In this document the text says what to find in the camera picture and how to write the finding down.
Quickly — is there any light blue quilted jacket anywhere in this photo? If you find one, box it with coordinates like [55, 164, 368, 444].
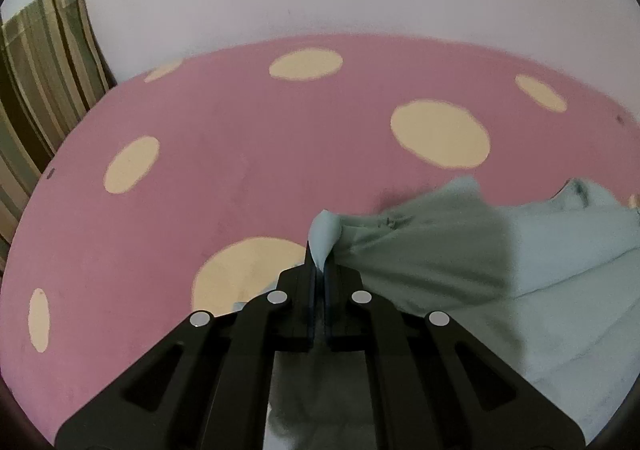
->
[232, 175, 640, 450]

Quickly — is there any pink polka dot bed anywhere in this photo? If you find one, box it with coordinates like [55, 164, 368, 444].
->
[0, 32, 640, 446]

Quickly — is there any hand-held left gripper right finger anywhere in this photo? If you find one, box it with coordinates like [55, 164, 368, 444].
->
[320, 252, 587, 450]

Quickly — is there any striped fabric headboard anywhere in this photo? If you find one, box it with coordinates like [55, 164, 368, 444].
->
[0, 0, 119, 273]

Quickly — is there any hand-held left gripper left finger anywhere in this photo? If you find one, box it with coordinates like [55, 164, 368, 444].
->
[54, 240, 320, 450]

